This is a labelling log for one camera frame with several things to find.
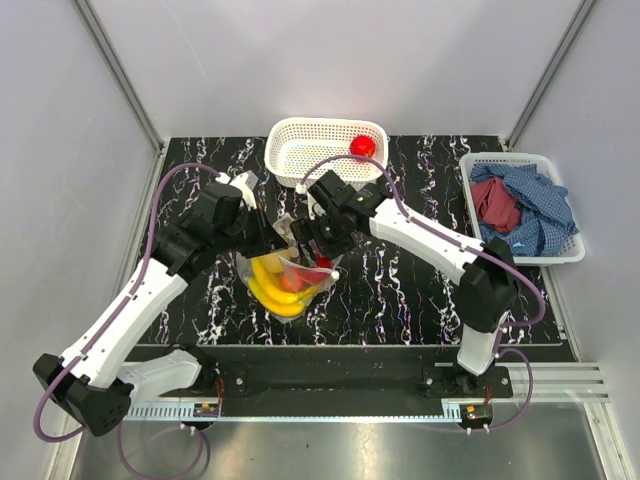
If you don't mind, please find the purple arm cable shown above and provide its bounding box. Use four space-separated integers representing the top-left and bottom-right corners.
33 162 224 442
299 153 546 329

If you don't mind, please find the white perforated plastic basket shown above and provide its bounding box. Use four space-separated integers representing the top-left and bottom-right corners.
264 117 389 189

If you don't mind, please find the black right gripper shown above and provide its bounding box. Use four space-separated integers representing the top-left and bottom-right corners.
289 210 355 273

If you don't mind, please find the dark red cloth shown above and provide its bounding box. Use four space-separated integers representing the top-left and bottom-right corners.
471 177 521 234

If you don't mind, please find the right aluminium frame post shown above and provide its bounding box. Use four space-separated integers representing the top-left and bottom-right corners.
504 0 600 151

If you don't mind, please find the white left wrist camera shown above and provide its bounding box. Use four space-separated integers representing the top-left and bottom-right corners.
216 170 258 209

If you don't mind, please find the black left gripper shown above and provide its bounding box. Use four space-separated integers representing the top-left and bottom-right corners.
215 200 289 258

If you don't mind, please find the small red fake fruit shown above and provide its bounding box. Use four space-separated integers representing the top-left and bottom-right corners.
279 270 305 292

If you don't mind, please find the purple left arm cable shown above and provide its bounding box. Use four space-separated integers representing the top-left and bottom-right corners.
33 162 224 442

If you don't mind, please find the blue checkered cloth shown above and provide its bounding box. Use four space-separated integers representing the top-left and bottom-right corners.
471 163 578 257

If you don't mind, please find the red fake apple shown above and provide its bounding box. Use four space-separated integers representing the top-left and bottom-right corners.
349 135 376 158

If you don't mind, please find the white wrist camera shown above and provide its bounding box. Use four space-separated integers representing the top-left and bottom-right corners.
294 183 323 220
216 170 258 209

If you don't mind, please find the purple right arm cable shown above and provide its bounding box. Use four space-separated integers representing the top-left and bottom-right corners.
299 153 546 329

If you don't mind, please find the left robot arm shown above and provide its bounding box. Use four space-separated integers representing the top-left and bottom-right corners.
33 172 286 437

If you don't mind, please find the polka dot zip top bag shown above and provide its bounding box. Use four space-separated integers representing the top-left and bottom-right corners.
235 214 343 323

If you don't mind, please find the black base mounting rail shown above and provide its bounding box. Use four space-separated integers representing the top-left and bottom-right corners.
124 342 551 419

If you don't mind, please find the yellow fake banana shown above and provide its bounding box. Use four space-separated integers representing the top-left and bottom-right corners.
248 258 317 318

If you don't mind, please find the red fake tomato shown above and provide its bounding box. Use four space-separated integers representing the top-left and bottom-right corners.
298 260 332 285

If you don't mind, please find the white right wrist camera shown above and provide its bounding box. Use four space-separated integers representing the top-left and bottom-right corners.
294 183 323 220

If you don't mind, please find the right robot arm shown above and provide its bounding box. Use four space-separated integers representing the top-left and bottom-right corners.
292 170 518 397

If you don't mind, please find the aluminium frame post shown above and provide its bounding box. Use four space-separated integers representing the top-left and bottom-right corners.
504 0 600 151
69 0 169 154

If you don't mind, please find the left aluminium frame post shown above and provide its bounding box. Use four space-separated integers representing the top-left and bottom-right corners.
69 0 169 154

